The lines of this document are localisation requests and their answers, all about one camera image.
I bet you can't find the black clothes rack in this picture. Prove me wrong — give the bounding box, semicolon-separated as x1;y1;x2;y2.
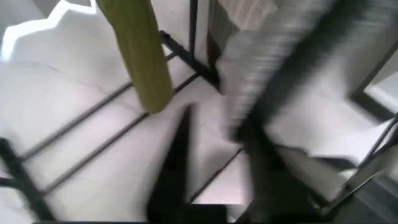
0;0;243;222

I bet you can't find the pale grey garment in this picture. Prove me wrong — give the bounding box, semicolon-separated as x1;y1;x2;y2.
217;0;398;150

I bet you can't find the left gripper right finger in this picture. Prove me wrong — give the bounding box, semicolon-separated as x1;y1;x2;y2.
236;121;321;223

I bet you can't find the green t-shirt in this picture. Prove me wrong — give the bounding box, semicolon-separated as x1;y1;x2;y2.
95;0;174;114

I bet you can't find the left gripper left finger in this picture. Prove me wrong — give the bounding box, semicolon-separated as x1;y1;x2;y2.
146;105;193;223

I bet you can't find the white laundry basket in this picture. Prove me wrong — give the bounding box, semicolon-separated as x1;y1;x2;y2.
206;0;279;68

